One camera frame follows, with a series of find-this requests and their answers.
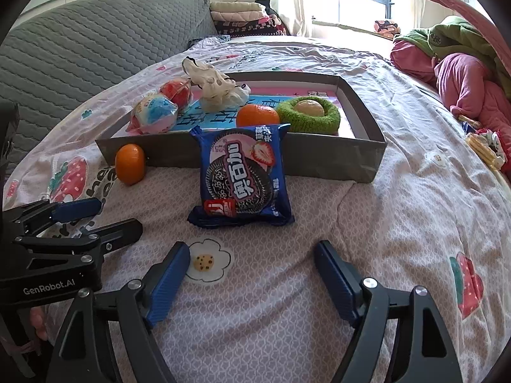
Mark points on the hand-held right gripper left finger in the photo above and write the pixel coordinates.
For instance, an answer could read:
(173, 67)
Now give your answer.
(167, 283)

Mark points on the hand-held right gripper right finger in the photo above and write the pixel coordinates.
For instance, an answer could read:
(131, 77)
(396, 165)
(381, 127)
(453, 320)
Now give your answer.
(335, 283)

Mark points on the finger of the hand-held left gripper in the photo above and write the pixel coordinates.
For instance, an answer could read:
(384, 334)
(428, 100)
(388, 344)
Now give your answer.
(76, 209)
(119, 229)

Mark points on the orange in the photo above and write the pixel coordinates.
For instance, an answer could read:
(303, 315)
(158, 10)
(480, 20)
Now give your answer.
(257, 116)
(129, 163)

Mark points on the colourful fruit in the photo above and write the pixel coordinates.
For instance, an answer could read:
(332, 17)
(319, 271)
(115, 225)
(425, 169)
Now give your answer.
(153, 113)

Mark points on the blue cookie packet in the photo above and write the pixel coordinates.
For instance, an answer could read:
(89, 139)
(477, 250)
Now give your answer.
(243, 181)

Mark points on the grey box with pink inside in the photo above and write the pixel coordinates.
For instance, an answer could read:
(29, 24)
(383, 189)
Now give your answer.
(319, 155)

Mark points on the green fuzzy scrunchie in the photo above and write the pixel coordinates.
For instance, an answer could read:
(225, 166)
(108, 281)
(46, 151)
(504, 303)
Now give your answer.
(287, 121)

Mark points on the cream mesh bag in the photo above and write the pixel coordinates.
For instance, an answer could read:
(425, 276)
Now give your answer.
(213, 85)

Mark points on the person's left hand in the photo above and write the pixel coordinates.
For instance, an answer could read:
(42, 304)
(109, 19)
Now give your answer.
(40, 323)

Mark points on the strawberry printed bed sheet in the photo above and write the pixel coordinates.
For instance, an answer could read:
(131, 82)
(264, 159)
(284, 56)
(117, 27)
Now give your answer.
(279, 307)

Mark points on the red snack packet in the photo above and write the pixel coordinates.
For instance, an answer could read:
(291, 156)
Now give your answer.
(177, 91)

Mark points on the grey quilted headboard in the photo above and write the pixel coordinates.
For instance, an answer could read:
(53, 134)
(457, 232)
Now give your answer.
(80, 48)

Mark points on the small beige ball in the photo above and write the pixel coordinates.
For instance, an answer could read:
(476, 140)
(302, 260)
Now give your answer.
(308, 107)

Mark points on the blue wrapper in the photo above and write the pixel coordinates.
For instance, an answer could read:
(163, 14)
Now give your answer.
(468, 127)

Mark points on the yellow biscuit packet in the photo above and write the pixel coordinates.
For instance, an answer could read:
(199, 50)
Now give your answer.
(469, 119)

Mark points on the snack bag near blankets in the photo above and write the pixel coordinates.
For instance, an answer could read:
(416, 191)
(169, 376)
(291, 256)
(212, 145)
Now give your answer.
(493, 139)

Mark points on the magenta blanket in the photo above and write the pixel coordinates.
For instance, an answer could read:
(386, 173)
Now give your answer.
(467, 83)

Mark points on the dark checkered folded blanket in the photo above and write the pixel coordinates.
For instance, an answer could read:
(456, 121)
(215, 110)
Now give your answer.
(251, 27)

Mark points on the folded pink blanket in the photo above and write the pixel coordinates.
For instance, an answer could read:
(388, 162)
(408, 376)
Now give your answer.
(237, 16)

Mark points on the folded cream blanket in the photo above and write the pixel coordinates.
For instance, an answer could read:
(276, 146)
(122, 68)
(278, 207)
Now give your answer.
(235, 6)

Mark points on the pink patterned cloth bundle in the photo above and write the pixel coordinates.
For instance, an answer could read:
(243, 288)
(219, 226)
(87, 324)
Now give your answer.
(386, 28)

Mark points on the black garment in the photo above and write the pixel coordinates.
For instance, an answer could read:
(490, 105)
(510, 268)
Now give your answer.
(267, 7)

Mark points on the green jacket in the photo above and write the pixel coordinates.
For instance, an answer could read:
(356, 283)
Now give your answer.
(459, 38)

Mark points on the cream curtain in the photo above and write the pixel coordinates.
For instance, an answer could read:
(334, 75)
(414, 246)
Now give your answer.
(291, 0)
(405, 0)

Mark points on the pink quilted pad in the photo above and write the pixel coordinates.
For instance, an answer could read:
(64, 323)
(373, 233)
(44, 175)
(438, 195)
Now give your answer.
(471, 16)

